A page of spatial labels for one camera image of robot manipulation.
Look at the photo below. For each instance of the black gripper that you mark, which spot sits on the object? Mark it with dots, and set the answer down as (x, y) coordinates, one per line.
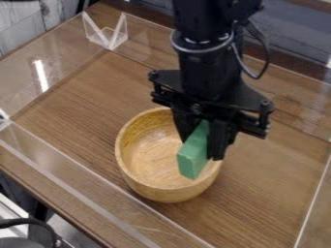
(206, 90)

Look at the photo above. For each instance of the green rectangular block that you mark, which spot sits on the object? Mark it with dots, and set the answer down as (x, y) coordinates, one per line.
(193, 153)

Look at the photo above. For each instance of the brown wooden bowl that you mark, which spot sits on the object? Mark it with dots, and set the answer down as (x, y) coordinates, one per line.
(146, 152)

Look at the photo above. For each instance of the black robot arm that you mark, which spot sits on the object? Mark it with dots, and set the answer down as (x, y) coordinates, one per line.
(210, 26)

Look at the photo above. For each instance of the clear acrylic tray walls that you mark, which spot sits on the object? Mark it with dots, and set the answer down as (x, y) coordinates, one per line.
(91, 146)

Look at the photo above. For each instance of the clear acrylic corner bracket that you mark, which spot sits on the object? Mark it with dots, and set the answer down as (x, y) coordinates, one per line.
(107, 37)

